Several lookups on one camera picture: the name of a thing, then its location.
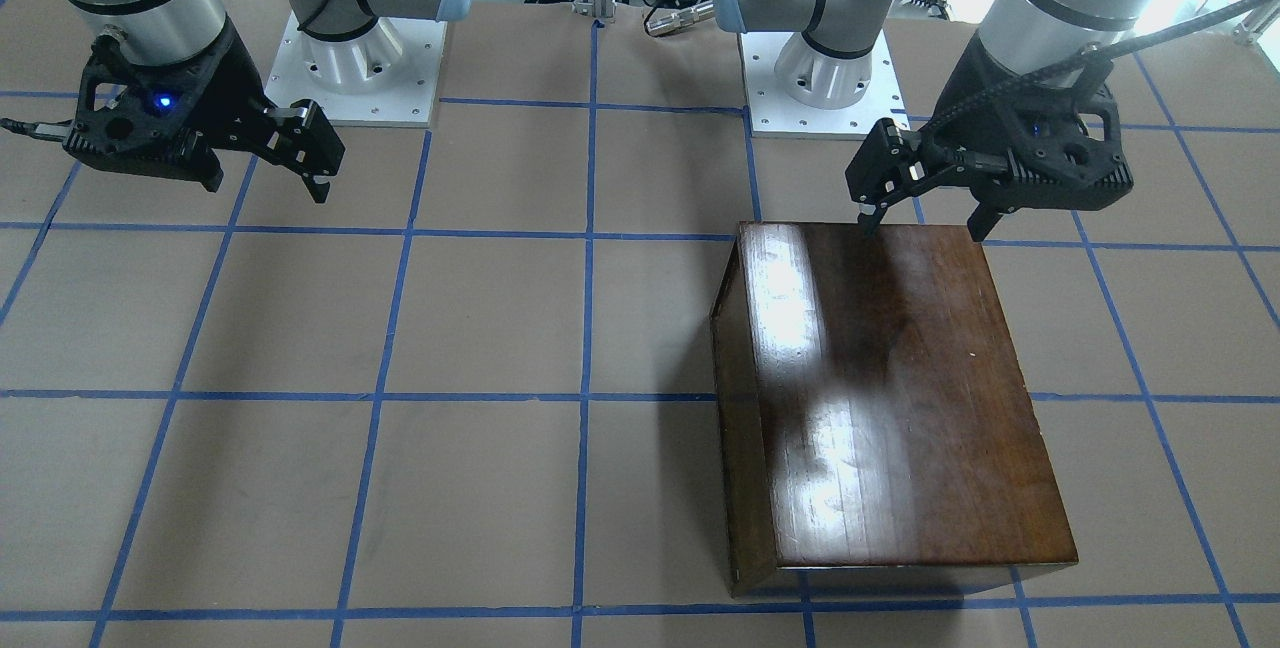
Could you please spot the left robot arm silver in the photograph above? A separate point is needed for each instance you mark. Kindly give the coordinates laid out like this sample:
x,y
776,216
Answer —
x,y
1017,41

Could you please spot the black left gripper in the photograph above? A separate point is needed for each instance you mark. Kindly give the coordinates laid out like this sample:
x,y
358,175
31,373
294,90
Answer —
x,y
968,86

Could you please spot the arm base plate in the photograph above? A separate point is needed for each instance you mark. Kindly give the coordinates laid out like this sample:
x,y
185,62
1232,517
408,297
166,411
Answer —
x,y
387,78
794,92

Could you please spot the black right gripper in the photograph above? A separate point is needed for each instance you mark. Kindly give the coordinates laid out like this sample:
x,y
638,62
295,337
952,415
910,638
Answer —
x,y
228,80

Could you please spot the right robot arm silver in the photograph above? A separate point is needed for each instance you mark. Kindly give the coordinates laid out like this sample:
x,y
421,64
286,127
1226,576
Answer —
x,y
164,32

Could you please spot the dark wooden drawer cabinet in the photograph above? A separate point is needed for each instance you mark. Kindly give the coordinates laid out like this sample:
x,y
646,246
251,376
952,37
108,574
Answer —
x,y
875,425

